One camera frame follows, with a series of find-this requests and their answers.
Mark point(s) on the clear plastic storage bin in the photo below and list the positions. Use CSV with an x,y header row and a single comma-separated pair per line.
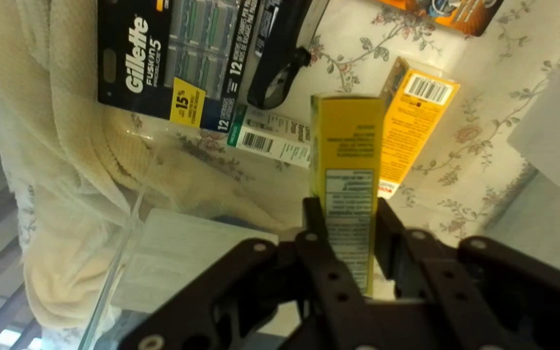
x,y
167,259

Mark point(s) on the yellow green slim box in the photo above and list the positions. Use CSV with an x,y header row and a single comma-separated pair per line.
x,y
345,173

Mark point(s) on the large Gillette razor pack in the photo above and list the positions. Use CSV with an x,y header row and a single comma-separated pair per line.
x,y
182,61

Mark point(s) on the cream towel blanket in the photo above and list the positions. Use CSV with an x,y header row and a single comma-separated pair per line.
x,y
81,170

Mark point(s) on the floral bed sheet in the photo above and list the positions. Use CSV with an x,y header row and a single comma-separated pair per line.
x,y
468,166

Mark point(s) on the orange yellow barcode box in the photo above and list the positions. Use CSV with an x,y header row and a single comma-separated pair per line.
x,y
419,96

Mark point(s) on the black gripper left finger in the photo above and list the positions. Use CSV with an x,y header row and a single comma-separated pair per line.
x,y
242,292

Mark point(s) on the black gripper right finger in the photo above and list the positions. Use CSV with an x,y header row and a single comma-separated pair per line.
x,y
482,292

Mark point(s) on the white green label box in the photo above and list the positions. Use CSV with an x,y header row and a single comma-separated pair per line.
x,y
272,135

